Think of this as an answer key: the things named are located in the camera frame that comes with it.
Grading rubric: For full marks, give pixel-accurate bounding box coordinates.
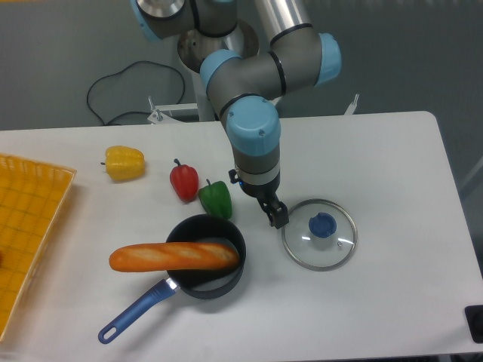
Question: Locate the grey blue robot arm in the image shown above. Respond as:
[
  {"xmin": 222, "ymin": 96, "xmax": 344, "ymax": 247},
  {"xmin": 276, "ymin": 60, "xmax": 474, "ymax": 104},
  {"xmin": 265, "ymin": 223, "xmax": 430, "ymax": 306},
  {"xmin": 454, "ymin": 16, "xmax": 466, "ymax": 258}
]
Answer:
[{"xmin": 131, "ymin": 1, "xmax": 342, "ymax": 228}]

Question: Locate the glass pot lid blue knob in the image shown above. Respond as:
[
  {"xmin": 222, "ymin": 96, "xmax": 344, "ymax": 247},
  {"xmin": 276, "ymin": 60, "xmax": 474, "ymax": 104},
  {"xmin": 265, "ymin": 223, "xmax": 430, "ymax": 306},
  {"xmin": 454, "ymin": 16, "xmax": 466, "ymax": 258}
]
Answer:
[{"xmin": 281, "ymin": 198, "xmax": 358, "ymax": 272}]

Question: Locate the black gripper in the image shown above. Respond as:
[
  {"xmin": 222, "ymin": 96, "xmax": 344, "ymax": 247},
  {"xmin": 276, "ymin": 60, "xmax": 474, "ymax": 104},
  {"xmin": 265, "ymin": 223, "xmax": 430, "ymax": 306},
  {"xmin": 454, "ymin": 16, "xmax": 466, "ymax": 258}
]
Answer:
[{"xmin": 229, "ymin": 169, "xmax": 289, "ymax": 229}]

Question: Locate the black device at table edge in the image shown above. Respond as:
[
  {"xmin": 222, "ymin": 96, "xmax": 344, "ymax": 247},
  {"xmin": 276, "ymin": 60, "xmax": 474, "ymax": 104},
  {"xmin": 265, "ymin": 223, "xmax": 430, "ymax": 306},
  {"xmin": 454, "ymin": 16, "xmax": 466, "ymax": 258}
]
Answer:
[{"xmin": 464, "ymin": 305, "xmax": 483, "ymax": 344}]

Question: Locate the toy baguette bread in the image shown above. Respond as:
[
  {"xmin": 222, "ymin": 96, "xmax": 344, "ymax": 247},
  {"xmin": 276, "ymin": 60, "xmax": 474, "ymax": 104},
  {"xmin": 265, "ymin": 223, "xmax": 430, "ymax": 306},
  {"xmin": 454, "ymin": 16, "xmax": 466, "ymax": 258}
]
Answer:
[{"xmin": 109, "ymin": 241, "xmax": 241, "ymax": 272}]

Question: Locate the white table bracket right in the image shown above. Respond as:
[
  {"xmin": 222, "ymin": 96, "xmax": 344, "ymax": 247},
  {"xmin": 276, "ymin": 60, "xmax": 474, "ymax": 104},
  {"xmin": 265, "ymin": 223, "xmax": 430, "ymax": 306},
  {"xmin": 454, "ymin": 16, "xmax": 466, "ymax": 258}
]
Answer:
[{"xmin": 344, "ymin": 94, "xmax": 359, "ymax": 115}]

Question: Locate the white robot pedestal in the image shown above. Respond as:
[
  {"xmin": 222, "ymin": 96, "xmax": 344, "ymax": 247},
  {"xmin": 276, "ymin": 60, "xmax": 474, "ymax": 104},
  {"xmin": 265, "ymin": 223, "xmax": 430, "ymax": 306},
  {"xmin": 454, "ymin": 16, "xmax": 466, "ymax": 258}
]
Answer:
[{"xmin": 146, "ymin": 18, "xmax": 261, "ymax": 125}]

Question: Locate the dark saucepan blue handle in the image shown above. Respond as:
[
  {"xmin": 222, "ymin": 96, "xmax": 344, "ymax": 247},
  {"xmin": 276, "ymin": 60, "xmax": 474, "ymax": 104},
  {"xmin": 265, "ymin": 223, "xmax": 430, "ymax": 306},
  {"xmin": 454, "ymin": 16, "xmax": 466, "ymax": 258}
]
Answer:
[{"xmin": 98, "ymin": 215, "xmax": 246, "ymax": 344}]

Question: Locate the green toy bell pepper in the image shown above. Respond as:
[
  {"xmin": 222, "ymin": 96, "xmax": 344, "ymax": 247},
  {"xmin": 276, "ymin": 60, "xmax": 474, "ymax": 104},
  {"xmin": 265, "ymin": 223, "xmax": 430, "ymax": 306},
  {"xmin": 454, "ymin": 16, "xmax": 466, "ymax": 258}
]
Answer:
[{"xmin": 198, "ymin": 179, "xmax": 232, "ymax": 219}]

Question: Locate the black floor cable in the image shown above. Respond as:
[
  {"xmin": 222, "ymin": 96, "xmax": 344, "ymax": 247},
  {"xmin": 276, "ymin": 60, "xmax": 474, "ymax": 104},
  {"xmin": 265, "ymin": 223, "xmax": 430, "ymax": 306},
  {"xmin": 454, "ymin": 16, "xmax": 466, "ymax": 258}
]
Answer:
[{"xmin": 86, "ymin": 60, "xmax": 186, "ymax": 126}]

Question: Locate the red toy bell pepper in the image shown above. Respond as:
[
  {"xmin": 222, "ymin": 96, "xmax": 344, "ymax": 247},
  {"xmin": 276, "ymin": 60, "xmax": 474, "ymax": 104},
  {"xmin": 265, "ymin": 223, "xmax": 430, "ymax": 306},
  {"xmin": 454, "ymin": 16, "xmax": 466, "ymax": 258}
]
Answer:
[{"xmin": 170, "ymin": 158, "xmax": 199, "ymax": 203}]

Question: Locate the yellow plastic basket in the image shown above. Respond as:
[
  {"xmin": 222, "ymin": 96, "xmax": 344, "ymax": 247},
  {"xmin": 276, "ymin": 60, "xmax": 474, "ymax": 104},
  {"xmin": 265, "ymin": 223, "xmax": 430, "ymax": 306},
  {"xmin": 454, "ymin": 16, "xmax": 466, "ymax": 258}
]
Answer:
[{"xmin": 1, "ymin": 153, "xmax": 76, "ymax": 339}]

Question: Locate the yellow toy bell pepper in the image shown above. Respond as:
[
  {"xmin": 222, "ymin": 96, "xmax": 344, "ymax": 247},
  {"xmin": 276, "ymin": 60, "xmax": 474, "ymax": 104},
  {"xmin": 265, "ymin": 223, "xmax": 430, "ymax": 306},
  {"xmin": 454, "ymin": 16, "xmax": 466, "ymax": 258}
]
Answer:
[{"xmin": 102, "ymin": 146, "xmax": 146, "ymax": 182}]

